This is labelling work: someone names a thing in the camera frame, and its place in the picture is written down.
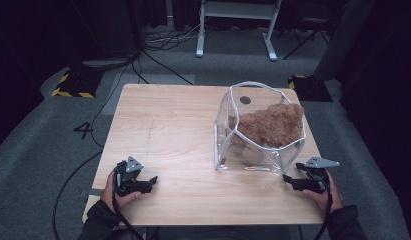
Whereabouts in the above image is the black yellow striped floor base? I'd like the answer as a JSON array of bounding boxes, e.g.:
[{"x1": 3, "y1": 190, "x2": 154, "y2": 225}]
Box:
[
  {"x1": 287, "y1": 74, "x2": 334, "y2": 103},
  {"x1": 51, "y1": 67, "x2": 105, "y2": 99}
]

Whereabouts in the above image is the white metal stand frame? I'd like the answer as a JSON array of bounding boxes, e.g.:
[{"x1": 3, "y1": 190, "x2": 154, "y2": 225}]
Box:
[{"x1": 195, "y1": 0, "x2": 283, "y2": 62}]

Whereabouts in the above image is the grey curtain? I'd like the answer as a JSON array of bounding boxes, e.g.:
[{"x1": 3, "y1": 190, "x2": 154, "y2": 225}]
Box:
[{"x1": 313, "y1": 0, "x2": 377, "y2": 81}]

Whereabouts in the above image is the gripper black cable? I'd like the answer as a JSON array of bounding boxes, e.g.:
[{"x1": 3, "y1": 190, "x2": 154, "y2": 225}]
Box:
[
  {"x1": 312, "y1": 173, "x2": 335, "y2": 240},
  {"x1": 111, "y1": 171, "x2": 146, "y2": 240}
]

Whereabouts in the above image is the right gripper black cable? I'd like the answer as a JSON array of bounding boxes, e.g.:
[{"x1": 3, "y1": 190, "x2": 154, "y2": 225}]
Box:
[{"x1": 312, "y1": 173, "x2": 335, "y2": 240}]

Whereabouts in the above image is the person's left hand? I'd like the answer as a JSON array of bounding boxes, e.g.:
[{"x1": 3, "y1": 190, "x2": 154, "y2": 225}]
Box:
[{"x1": 99, "y1": 169, "x2": 143, "y2": 215}]

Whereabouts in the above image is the brown plush toy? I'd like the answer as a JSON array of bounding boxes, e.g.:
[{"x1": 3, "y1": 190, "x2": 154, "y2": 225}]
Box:
[{"x1": 227, "y1": 102, "x2": 306, "y2": 164}]

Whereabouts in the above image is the long black floor cable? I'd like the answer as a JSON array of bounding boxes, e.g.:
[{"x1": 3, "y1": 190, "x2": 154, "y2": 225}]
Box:
[{"x1": 51, "y1": 49, "x2": 151, "y2": 240}]

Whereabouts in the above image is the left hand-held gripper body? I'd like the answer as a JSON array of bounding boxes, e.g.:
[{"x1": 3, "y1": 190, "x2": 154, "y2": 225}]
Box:
[{"x1": 113, "y1": 155, "x2": 145, "y2": 198}]

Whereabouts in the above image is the clear plastic bag white trim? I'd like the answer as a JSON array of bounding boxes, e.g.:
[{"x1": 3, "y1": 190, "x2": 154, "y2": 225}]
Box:
[{"x1": 213, "y1": 80, "x2": 308, "y2": 174}]

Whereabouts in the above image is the bundle of floor cables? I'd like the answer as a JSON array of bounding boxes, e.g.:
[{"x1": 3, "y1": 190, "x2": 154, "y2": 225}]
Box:
[{"x1": 139, "y1": 16, "x2": 214, "y2": 86}]

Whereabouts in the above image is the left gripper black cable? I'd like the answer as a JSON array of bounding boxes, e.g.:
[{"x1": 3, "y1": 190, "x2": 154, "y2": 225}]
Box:
[{"x1": 111, "y1": 171, "x2": 146, "y2": 240}]

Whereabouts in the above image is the black tripod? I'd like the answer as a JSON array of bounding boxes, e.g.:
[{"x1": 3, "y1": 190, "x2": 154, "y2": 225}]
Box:
[{"x1": 282, "y1": 14, "x2": 331, "y2": 61}]

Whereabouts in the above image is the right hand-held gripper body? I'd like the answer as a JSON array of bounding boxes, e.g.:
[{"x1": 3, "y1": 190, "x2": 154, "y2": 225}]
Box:
[{"x1": 295, "y1": 156, "x2": 341, "y2": 194}]

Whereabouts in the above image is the person's right hand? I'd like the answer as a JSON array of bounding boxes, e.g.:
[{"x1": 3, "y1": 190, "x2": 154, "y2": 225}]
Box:
[{"x1": 301, "y1": 170, "x2": 345, "y2": 214}]

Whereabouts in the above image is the grey flat stand base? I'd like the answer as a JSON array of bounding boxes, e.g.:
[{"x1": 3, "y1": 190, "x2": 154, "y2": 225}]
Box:
[{"x1": 81, "y1": 57, "x2": 131, "y2": 72}]

